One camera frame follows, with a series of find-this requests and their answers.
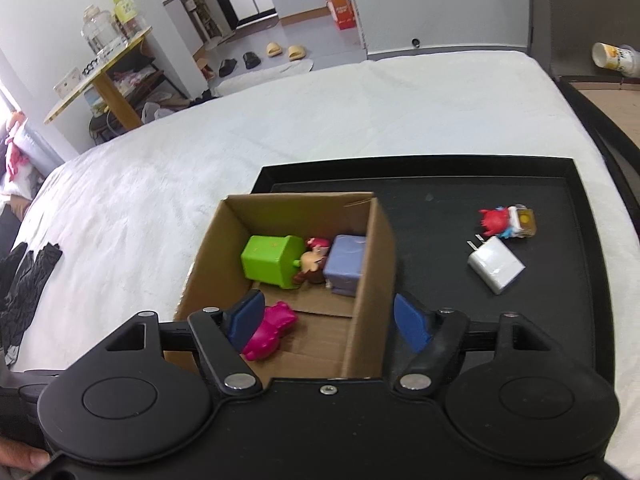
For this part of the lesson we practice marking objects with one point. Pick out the white floor mat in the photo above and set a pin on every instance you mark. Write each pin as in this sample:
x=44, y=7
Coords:
x=250, y=80

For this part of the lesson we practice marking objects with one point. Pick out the black slipper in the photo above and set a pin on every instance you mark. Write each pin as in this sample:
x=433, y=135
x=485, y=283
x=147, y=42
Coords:
x=251, y=59
x=228, y=67

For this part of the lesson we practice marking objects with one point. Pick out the red crab toy figurine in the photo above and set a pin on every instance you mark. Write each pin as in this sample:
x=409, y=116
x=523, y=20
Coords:
x=495, y=221

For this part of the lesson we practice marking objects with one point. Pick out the black tray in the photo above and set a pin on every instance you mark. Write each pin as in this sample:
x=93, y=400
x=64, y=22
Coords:
x=440, y=260

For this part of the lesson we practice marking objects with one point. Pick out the orange carton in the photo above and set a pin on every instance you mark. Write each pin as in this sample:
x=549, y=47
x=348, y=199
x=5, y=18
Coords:
x=344, y=12

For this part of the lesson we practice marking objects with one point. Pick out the brown board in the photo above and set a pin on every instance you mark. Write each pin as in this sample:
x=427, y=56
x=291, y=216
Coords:
x=615, y=110

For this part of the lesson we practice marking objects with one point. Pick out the yellow-capped bottle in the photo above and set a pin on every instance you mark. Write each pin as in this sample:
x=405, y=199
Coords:
x=125, y=15

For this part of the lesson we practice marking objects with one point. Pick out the pink bear figurine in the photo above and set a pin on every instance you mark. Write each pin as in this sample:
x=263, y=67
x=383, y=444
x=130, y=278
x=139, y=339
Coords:
x=272, y=332

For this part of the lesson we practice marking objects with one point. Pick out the white charger plug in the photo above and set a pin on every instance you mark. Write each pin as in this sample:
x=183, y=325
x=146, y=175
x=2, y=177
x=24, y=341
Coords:
x=495, y=265

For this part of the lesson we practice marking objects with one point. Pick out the lavender cube toy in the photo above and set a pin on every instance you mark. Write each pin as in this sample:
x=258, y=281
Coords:
x=345, y=262

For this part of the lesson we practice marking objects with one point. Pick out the brown cardboard box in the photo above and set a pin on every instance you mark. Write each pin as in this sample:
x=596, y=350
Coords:
x=372, y=280

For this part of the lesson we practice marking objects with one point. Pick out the grey chair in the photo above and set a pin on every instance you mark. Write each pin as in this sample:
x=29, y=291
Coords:
x=575, y=0

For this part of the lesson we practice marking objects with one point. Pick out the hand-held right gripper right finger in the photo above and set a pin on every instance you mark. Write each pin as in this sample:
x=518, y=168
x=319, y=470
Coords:
x=410, y=322

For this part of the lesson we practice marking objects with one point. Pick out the black side table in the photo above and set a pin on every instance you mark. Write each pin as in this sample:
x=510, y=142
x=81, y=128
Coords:
x=590, y=110

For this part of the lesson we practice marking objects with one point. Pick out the clear water bottle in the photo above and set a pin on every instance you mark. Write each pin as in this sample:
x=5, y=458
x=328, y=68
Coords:
x=99, y=30

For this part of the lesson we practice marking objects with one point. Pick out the person's left hand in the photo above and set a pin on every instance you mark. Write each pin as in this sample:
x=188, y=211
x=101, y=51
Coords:
x=22, y=456

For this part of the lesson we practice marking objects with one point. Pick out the pink plush toy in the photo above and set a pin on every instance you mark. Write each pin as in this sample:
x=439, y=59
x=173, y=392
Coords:
x=17, y=160

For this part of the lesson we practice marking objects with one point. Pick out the yellow and white paper cup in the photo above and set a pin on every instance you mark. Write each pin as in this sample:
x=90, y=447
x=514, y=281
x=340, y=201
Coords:
x=615, y=59

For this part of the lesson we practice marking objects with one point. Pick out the yellow slipper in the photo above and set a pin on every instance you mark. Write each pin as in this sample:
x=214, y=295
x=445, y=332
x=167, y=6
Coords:
x=296, y=52
x=273, y=49

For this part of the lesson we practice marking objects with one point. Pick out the round table with yellow leg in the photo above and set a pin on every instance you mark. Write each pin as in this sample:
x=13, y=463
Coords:
x=107, y=87

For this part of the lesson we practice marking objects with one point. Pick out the small white box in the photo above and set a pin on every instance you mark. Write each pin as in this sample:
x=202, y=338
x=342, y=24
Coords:
x=67, y=82

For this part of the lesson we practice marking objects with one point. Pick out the white standing fan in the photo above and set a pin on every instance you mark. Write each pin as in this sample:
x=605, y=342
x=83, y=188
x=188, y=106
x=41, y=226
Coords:
x=177, y=7

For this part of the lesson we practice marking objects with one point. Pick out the brown-haired doll head figurine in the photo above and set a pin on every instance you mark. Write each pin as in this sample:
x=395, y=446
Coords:
x=312, y=262

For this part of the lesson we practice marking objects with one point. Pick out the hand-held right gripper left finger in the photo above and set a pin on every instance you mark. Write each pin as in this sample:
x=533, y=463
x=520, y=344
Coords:
x=244, y=320

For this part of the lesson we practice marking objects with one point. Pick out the black gloves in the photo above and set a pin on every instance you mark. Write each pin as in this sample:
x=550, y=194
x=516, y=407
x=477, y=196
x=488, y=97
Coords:
x=30, y=280

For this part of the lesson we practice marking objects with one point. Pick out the green cube toy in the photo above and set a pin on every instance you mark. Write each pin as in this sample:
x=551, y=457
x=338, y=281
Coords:
x=267, y=260

